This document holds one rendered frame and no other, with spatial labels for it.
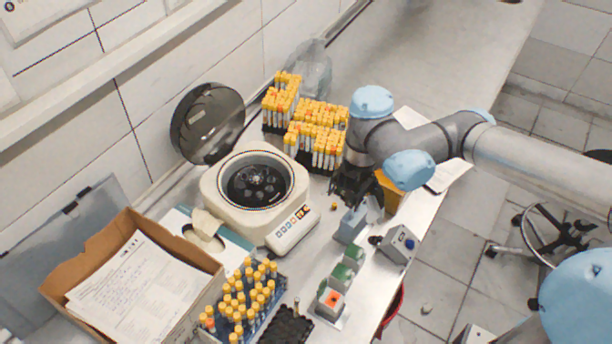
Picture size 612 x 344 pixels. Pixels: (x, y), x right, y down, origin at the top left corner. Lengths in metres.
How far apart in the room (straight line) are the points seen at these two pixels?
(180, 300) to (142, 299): 0.08
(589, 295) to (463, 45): 1.54
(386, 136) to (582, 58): 2.55
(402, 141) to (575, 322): 0.37
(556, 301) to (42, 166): 0.87
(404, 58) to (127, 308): 1.28
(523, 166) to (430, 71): 1.09
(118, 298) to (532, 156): 0.86
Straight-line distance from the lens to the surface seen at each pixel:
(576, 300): 0.49
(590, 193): 0.65
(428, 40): 1.91
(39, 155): 0.98
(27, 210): 1.03
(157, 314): 1.05
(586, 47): 3.18
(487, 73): 1.82
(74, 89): 0.91
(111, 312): 1.08
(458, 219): 2.43
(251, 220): 1.06
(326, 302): 1.01
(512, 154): 0.72
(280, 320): 1.05
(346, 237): 1.13
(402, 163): 0.72
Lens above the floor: 1.87
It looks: 50 degrees down
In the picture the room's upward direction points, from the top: 4 degrees clockwise
